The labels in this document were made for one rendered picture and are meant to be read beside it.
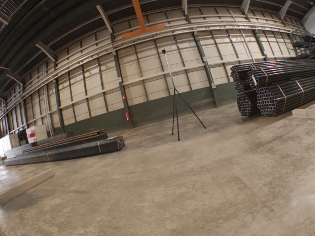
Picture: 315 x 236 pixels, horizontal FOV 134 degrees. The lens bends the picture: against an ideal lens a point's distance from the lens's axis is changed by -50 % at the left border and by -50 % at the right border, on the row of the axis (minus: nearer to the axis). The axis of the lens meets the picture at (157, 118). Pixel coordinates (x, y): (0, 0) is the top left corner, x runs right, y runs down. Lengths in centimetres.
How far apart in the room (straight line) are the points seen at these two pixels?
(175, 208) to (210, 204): 17
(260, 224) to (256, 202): 14
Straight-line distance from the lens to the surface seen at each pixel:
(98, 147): 273
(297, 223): 63
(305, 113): 209
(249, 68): 285
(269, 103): 239
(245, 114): 287
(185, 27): 1040
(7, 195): 186
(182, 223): 65
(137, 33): 1010
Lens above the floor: 48
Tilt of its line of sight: 1 degrees down
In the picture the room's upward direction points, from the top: 14 degrees counter-clockwise
